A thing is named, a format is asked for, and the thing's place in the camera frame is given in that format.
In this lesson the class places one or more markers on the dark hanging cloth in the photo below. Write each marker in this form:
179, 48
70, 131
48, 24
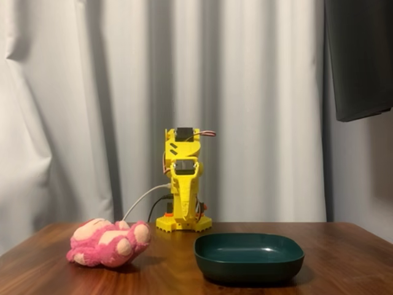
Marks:
359, 61

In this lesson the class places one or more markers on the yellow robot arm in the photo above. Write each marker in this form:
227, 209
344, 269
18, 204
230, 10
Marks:
184, 150

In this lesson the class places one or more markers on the white curtain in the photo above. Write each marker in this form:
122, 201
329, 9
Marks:
92, 92

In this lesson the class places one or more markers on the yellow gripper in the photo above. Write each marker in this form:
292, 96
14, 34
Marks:
185, 182

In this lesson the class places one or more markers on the pink strawberry bear plush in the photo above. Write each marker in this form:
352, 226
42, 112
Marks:
104, 246

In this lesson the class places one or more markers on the yellow perforated robot base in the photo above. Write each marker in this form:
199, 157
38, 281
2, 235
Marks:
167, 225

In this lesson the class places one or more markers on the dark teal square plate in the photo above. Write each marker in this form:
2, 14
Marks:
248, 255

